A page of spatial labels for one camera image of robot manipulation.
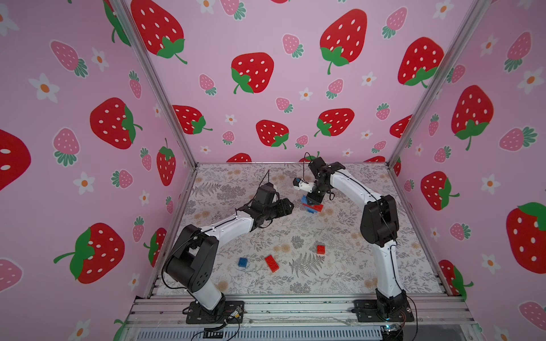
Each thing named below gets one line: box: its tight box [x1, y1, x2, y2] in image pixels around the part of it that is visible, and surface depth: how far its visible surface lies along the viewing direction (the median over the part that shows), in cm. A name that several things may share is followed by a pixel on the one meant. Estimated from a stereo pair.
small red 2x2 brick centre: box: [316, 245, 327, 256], surface depth 90 cm
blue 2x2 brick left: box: [237, 257, 249, 268], surface depth 87 cm
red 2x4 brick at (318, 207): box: [302, 203, 324, 213], surface depth 98 cm
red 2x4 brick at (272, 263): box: [264, 254, 280, 273], surface depth 86 cm
